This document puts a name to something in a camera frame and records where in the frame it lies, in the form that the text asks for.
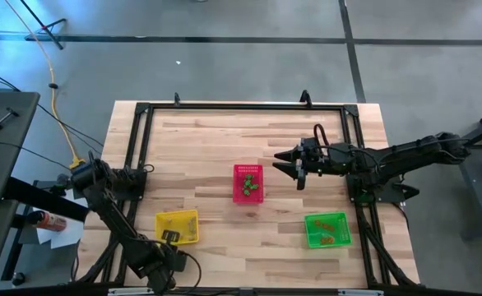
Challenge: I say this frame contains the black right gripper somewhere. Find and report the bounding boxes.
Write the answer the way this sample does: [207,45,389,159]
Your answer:
[271,136,330,192]

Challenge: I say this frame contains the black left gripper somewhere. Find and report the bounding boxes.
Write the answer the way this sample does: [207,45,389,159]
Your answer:
[155,229,188,273]

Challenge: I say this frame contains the yellow plastic basket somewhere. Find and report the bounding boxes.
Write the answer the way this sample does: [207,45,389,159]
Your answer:
[154,209,202,250]

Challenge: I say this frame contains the red plastic basket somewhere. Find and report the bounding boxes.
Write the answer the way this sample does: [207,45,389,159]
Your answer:
[232,164,265,206]

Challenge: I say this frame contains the green plastic basket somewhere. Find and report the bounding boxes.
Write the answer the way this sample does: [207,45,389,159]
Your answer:
[304,211,354,250]

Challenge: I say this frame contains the white paper sheets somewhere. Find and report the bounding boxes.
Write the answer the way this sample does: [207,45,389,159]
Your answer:
[35,187,90,250]

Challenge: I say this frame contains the orange bottle black cap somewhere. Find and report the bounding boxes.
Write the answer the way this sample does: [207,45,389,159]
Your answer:
[26,210,68,233]

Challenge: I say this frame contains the black desk beam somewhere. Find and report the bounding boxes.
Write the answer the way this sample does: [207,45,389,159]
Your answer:
[2,176,90,223]

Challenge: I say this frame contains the grey side desk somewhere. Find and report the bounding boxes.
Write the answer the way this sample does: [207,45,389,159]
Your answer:
[0,90,41,294]

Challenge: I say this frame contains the black floor tripod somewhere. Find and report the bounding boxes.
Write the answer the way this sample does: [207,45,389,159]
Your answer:
[17,0,68,51]

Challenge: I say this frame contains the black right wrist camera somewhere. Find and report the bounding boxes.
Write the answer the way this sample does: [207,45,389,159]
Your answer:
[300,136,321,154]

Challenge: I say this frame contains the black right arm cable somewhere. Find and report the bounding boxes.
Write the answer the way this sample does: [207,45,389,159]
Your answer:
[313,123,329,146]

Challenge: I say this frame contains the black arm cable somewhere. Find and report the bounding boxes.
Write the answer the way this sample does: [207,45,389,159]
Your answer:
[313,123,329,146]
[174,249,203,291]

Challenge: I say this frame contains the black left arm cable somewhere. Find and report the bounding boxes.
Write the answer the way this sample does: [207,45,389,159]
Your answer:
[174,249,203,291]

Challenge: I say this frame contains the white metal bracket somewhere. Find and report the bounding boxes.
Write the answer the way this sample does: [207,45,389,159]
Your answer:
[337,288,385,296]
[107,287,156,296]

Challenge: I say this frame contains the black aluminium table frame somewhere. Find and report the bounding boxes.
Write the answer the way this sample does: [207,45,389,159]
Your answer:
[70,100,421,296]

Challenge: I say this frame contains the yellow power cable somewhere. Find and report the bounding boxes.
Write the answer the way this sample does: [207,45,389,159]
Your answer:
[4,0,87,171]

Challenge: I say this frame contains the black grey clamp handle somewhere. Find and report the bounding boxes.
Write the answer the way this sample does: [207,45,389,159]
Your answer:
[50,173,81,195]

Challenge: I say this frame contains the dark grey desk frame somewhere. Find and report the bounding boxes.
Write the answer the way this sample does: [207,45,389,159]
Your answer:
[457,104,482,240]

